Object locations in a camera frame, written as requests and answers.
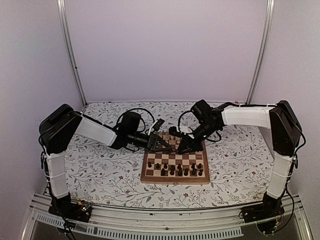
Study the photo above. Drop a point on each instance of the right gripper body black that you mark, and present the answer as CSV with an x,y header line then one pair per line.
x,y
207,131

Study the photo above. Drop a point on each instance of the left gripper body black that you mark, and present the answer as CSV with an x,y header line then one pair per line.
x,y
141,143

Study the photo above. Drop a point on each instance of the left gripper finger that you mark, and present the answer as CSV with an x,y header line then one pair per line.
x,y
160,151
161,144

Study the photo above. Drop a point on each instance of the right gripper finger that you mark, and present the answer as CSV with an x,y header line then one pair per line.
x,y
197,147
186,145

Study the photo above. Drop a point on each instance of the wooden chess board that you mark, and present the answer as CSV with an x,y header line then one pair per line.
x,y
153,175

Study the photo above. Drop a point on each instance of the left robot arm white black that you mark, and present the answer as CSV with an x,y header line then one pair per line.
x,y
58,130

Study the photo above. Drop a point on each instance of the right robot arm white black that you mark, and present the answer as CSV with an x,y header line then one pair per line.
x,y
286,134

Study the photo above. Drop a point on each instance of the row of white pieces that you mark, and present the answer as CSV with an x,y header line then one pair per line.
x,y
173,141

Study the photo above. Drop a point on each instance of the floral patterned table mat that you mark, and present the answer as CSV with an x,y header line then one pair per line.
x,y
240,167

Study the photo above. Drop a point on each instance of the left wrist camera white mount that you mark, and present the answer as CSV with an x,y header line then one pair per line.
x,y
155,126

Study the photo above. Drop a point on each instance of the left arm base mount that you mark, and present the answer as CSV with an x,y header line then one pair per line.
x,y
80,211

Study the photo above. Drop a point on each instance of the front aluminium rail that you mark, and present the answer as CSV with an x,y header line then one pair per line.
x,y
127,223

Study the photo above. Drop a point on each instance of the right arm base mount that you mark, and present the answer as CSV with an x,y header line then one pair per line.
x,y
269,208

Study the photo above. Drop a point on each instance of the right aluminium frame post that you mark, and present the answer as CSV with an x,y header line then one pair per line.
x,y
270,4

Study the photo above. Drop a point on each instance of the aluminium frame post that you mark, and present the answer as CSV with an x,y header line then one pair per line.
x,y
61,7
270,4

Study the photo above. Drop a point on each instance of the left aluminium frame post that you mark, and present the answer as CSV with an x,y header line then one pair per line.
x,y
61,7

